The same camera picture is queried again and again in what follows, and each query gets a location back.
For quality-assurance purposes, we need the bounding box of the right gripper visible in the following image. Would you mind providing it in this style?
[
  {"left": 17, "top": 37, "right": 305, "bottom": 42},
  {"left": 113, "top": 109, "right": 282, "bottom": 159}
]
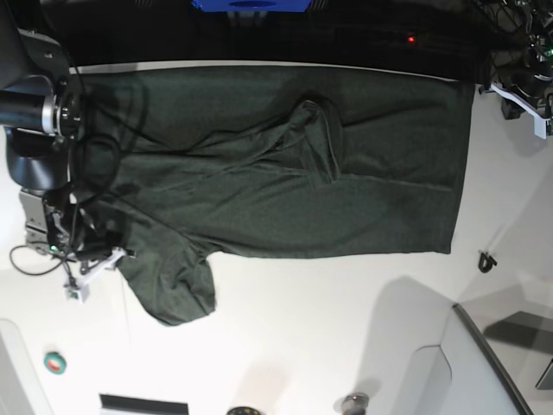
[{"left": 60, "top": 228, "right": 137, "bottom": 288}]

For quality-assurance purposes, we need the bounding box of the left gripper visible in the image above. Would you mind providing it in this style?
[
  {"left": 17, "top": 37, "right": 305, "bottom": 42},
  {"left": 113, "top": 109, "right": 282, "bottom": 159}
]
[{"left": 478, "top": 64, "right": 552, "bottom": 120}]

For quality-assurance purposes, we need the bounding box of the dark green t-shirt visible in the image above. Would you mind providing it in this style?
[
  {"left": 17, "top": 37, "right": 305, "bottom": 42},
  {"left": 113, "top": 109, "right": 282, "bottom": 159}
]
[{"left": 83, "top": 66, "right": 475, "bottom": 326}]

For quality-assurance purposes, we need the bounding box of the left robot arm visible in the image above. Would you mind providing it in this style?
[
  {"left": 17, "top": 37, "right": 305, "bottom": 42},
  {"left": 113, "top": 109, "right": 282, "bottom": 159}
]
[{"left": 471, "top": 1, "right": 552, "bottom": 139}]

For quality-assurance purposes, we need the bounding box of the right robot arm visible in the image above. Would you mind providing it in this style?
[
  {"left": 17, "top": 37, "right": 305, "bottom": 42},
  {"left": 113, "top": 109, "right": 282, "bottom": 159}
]
[{"left": 1, "top": 1, "right": 134, "bottom": 299}]

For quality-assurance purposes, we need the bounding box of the black clip on table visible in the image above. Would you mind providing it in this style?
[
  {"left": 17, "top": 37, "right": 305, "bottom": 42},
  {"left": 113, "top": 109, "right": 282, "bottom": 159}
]
[{"left": 478, "top": 251, "right": 498, "bottom": 274}]

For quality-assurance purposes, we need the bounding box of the black round dial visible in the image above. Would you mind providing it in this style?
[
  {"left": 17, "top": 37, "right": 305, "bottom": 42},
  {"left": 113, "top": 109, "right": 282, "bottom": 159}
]
[{"left": 226, "top": 406, "right": 261, "bottom": 415}]

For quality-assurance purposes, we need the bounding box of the grey round knob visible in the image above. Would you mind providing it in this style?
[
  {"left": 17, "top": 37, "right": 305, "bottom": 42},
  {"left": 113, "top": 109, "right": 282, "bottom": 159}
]
[{"left": 340, "top": 393, "right": 370, "bottom": 415}]

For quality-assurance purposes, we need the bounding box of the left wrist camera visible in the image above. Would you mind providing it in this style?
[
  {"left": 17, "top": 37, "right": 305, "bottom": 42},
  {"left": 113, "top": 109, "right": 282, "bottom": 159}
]
[{"left": 533, "top": 117, "right": 552, "bottom": 140}]

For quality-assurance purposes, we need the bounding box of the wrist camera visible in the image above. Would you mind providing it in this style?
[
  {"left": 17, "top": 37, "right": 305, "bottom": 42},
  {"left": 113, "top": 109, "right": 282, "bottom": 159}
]
[
  {"left": 64, "top": 284, "right": 90, "bottom": 303},
  {"left": 533, "top": 117, "right": 552, "bottom": 140}
]

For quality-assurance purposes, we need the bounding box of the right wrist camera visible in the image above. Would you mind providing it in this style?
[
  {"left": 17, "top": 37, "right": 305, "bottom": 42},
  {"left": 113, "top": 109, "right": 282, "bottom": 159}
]
[{"left": 64, "top": 284, "right": 90, "bottom": 303}]

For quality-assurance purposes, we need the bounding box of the blue mount plate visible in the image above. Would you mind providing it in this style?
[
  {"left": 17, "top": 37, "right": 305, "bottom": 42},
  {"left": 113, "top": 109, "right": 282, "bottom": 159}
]
[{"left": 192, "top": 0, "right": 311, "bottom": 13}]

